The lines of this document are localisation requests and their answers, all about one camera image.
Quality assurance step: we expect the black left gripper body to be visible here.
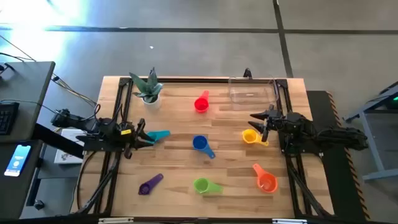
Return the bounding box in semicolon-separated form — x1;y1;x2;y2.
118;118;146;159

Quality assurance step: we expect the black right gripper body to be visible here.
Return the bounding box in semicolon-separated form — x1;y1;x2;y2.
262;105;292;142

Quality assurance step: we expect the yellow measuring cup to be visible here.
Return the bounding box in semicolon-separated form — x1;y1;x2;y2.
241;128;269;147

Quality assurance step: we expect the teal measuring cup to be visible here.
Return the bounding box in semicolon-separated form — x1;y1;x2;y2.
146;129;172;144

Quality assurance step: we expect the purple measuring cup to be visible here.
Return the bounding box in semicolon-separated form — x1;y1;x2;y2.
137;173;164;196

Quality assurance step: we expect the orange measuring cup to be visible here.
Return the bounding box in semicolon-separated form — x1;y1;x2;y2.
252;163;279;194

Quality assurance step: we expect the blue measuring cup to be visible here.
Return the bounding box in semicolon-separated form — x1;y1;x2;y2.
192;134;216;160

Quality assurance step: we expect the red measuring cup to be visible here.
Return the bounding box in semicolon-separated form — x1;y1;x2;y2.
193;90;210;113

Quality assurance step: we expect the green measuring cup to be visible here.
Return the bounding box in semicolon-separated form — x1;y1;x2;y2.
193;177;224;195

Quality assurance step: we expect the clear plastic basket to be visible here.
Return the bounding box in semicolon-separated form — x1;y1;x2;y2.
228;76;279;112

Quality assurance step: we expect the white plant pot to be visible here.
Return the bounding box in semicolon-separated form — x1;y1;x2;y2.
141;93;162;110

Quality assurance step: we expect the green snake plant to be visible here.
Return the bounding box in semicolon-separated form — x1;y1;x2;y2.
129;67;164;103

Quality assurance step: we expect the white printed booklet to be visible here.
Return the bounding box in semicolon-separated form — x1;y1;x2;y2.
53;128;86;165

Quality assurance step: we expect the black hazard-striped floor mat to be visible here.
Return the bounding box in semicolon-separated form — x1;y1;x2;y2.
306;90;371;222

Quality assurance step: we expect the blue-grey metal stand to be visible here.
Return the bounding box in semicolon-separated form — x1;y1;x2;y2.
343;81;398;183

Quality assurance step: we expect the smartphone with blue screen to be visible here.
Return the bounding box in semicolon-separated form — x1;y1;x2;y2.
4;144;32;177

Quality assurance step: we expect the dark grey desk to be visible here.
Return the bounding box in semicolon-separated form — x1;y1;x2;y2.
0;61;56;143

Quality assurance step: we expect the device with green light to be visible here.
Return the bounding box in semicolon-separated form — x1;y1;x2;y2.
384;95;398;110

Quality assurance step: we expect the black keyboard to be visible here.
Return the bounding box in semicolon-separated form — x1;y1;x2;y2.
0;101;20;136

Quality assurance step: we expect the black side table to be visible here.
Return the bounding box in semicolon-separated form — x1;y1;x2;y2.
0;139;44;220

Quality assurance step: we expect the black diagonal frame strut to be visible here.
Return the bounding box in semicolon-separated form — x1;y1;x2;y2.
285;154;332;218
76;151;123;216

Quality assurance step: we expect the black aluminium table frame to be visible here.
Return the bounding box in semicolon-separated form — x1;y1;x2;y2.
93;76;313;218

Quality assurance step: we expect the silver metal bracket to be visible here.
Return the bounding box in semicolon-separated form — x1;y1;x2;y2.
272;218;308;224
98;217;135;224

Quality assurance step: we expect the grey keyboard cable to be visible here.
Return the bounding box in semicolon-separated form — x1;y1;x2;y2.
0;98;58;115

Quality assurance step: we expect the thin black floor cable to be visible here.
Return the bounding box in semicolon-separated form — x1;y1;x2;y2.
0;34;37;62

